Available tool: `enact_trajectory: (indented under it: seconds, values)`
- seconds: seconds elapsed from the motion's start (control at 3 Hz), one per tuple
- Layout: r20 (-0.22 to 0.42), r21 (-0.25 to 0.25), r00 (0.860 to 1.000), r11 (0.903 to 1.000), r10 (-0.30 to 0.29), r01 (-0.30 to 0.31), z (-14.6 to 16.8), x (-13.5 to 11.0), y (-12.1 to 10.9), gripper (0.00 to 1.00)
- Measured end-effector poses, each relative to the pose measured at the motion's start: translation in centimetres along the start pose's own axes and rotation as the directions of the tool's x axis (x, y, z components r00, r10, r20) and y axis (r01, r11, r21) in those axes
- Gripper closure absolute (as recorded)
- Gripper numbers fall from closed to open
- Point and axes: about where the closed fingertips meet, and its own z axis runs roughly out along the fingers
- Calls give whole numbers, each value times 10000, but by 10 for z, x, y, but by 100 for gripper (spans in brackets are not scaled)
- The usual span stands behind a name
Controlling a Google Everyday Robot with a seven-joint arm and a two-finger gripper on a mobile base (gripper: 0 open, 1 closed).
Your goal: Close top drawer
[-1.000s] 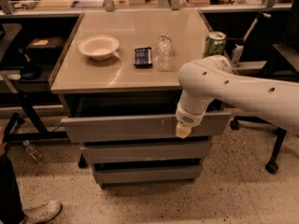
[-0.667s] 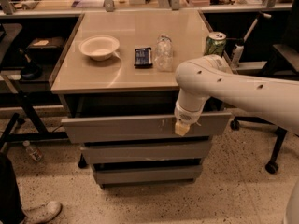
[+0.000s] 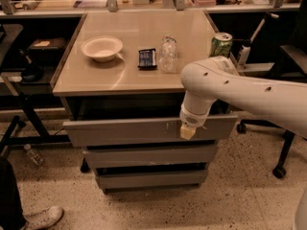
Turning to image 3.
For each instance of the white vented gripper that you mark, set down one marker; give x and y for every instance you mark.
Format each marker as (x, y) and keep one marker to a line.
(192, 119)

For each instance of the grey top drawer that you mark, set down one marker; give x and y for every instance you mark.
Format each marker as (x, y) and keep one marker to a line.
(144, 131)

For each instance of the grey drawer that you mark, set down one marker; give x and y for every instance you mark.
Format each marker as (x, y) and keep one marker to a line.
(152, 155)
(134, 178)
(144, 131)

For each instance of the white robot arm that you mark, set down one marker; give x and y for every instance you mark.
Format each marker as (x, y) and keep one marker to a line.
(283, 103)

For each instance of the grey middle drawer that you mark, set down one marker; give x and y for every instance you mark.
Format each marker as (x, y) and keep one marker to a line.
(152, 155)

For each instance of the grey drawer cabinet with tabletop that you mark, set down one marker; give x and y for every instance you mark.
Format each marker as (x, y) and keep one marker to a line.
(80, 76)

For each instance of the grey bottom drawer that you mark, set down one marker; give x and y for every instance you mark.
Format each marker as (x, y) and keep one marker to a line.
(134, 178)

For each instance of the clear plastic water bottle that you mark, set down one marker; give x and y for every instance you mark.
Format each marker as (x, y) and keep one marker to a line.
(167, 56)

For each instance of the dark blue snack packet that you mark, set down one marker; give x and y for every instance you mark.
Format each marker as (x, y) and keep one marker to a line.
(146, 60)

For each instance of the green drink can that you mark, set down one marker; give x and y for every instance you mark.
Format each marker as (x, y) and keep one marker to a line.
(221, 44)

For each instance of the white paper bowl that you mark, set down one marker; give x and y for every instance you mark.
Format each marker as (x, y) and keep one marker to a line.
(102, 48)

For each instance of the black office chair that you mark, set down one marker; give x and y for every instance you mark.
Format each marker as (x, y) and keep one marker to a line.
(293, 56)

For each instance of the plastic bottle on floor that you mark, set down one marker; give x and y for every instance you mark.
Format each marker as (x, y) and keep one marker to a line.
(34, 155)

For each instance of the black box on shelf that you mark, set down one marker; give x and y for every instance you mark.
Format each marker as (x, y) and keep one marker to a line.
(47, 47)

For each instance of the black joystick device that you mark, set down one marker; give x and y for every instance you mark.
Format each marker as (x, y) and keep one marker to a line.
(31, 72)

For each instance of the white sneaker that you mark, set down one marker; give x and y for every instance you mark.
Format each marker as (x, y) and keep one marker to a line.
(43, 219)

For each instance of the dark trouser leg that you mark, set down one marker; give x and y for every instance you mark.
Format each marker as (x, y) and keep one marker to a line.
(11, 213)

